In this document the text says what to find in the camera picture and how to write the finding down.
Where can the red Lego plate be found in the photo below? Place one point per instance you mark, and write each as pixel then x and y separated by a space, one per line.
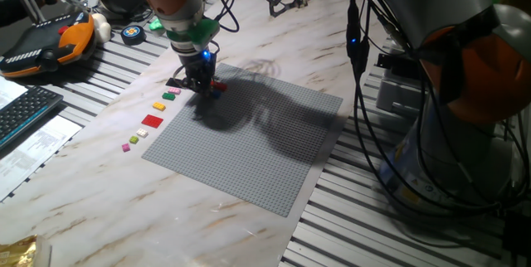
pixel 152 121

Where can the blue Lego brick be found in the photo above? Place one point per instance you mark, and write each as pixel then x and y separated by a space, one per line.
pixel 215 93

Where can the red Lego brick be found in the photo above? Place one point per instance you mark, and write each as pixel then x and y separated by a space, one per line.
pixel 221 86

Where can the printed paper sheet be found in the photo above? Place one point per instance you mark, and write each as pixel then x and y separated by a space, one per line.
pixel 37 151

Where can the lime Lego brick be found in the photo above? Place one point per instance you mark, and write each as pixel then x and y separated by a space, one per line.
pixel 134 139

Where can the white figurine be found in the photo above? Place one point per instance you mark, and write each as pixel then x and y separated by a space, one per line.
pixel 101 26

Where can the yellow Lego brick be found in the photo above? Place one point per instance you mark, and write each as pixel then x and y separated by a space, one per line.
pixel 159 106

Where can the gray Lego baseplate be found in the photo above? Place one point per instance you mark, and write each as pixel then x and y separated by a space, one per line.
pixel 249 167

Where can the magenta Lego brick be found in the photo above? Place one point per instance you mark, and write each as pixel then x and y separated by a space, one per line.
pixel 125 147

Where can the white paper sheet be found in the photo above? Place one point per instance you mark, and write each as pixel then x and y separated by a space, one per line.
pixel 10 93

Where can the silver orange robot arm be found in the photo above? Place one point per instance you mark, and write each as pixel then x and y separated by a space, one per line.
pixel 435 1

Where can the pink Lego brick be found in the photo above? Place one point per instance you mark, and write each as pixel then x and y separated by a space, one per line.
pixel 174 90

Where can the gold foil bag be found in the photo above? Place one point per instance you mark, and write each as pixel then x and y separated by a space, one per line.
pixel 20 252

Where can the black Lego plate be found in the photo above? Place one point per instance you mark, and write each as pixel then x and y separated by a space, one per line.
pixel 172 81

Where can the green Lego brick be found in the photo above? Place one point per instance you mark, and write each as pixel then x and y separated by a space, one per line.
pixel 168 96

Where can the orange black teach pendant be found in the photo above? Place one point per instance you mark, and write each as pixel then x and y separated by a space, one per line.
pixel 41 51

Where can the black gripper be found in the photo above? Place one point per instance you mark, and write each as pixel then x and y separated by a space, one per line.
pixel 198 66

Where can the white Lego brick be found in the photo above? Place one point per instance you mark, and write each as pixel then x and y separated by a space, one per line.
pixel 142 132

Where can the black computer keyboard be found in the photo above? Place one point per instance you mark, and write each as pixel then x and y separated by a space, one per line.
pixel 25 113

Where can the teal green small part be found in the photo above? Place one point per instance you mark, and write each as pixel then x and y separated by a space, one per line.
pixel 157 26

